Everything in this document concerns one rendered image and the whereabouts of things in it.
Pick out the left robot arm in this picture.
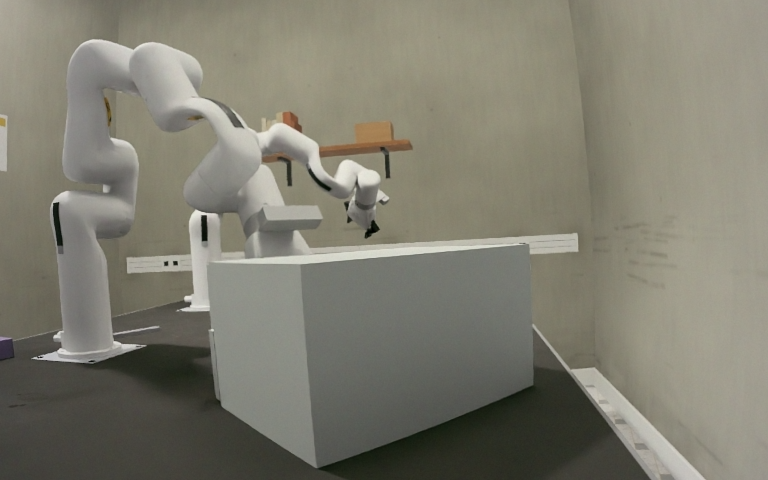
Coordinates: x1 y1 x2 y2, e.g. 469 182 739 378
185 123 389 310

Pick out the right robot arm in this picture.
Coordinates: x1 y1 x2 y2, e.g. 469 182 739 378
50 40 323 359

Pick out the small purple block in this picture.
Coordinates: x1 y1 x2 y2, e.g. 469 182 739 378
0 337 14 360

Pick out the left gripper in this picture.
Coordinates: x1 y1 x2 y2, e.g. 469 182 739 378
344 196 380 239

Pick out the grey cabinet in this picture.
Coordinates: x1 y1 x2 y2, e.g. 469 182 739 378
206 244 534 468

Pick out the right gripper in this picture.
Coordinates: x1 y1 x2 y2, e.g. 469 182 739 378
244 230 312 260

